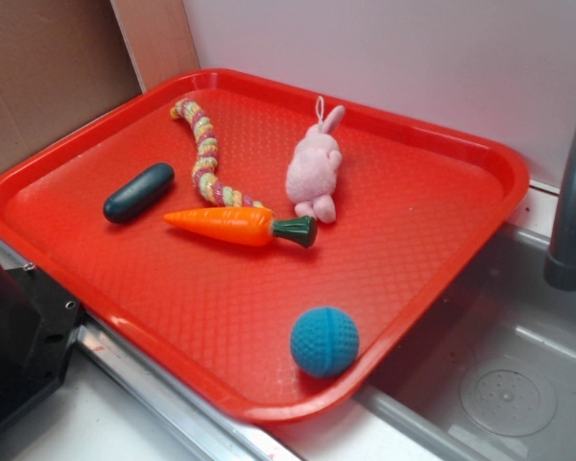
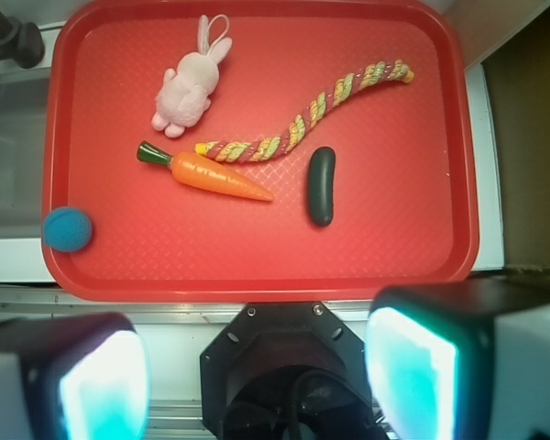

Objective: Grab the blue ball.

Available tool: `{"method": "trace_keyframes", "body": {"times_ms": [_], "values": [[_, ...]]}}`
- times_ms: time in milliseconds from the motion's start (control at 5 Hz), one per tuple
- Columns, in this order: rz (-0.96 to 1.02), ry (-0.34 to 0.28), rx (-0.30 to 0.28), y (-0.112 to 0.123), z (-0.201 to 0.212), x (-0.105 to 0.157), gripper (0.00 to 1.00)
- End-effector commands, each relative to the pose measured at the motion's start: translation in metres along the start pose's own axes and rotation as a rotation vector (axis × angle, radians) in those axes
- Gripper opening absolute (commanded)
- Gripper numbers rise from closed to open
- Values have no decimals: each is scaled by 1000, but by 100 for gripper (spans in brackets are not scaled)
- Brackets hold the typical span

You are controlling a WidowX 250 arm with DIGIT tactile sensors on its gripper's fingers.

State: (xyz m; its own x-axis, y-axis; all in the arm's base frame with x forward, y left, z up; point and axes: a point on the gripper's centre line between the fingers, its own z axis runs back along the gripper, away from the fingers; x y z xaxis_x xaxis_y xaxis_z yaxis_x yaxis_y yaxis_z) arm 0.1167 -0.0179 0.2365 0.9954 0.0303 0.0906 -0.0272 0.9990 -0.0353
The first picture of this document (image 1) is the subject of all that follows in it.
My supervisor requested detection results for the dark teal capsule toy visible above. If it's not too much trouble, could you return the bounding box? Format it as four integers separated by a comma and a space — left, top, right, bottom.
103, 162, 175, 224

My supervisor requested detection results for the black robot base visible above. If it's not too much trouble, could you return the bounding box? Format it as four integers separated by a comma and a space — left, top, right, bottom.
0, 263, 84, 432

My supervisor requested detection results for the grey toy sink basin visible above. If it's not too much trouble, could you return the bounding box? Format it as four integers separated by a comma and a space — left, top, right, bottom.
356, 225, 576, 460

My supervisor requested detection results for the brown cardboard panel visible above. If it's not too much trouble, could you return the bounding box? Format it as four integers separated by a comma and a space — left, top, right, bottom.
0, 0, 202, 187

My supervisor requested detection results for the orange plastic toy carrot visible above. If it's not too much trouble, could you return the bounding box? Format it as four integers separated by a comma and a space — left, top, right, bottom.
163, 207, 318, 249

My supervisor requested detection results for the blue dimpled ball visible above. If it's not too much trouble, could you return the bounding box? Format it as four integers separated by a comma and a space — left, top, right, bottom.
290, 306, 360, 378

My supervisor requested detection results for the pink plush bunny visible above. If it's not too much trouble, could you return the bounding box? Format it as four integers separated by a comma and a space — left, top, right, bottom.
285, 96, 346, 224

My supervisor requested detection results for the multicolour braided rope toy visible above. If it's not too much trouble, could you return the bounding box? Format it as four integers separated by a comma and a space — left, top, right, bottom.
170, 98, 263, 207

